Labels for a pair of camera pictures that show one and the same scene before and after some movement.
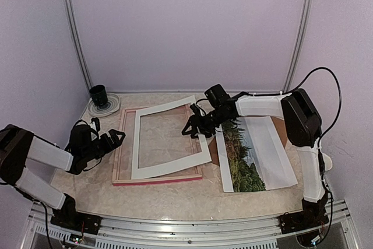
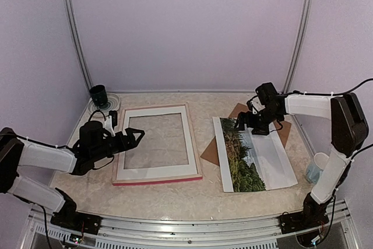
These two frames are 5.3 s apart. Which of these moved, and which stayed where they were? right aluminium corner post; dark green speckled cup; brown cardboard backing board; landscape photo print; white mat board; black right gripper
Moved: white mat board; black right gripper
Stayed: right aluminium corner post; landscape photo print; dark green speckled cup; brown cardboard backing board
